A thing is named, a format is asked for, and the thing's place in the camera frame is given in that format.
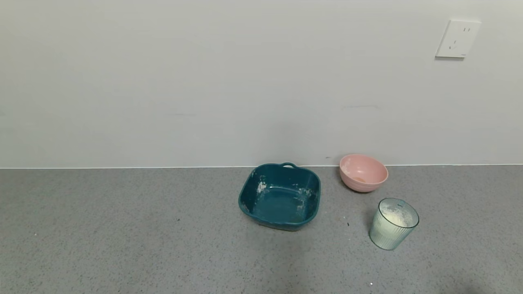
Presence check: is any clear ribbed plastic cup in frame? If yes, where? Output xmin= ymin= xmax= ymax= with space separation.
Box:
xmin=369 ymin=198 xmax=420 ymax=251

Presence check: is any pink ribbed bowl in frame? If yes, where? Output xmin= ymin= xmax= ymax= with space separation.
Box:
xmin=339 ymin=154 xmax=389 ymax=193

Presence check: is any teal square plastic basin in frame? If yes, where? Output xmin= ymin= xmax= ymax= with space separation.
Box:
xmin=238 ymin=162 xmax=322 ymax=232

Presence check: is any white wall socket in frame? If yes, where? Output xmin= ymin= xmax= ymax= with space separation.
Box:
xmin=435 ymin=19 xmax=482 ymax=59

